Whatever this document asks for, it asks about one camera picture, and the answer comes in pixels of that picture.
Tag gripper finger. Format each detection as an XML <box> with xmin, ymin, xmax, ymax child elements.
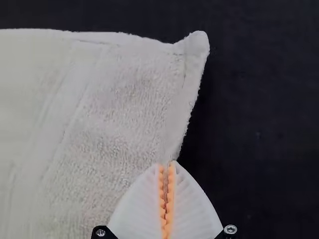
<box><xmin>166</xmin><ymin>160</ymin><xmax>239</xmax><ymax>239</ymax></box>
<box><xmin>91</xmin><ymin>163</ymin><xmax>165</xmax><ymax>239</ymax></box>

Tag pale towel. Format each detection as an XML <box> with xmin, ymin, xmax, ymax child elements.
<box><xmin>0</xmin><ymin>28</ymin><xmax>210</xmax><ymax>239</ymax></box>

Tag black mat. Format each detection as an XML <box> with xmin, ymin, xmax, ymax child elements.
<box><xmin>0</xmin><ymin>0</ymin><xmax>319</xmax><ymax>239</ymax></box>

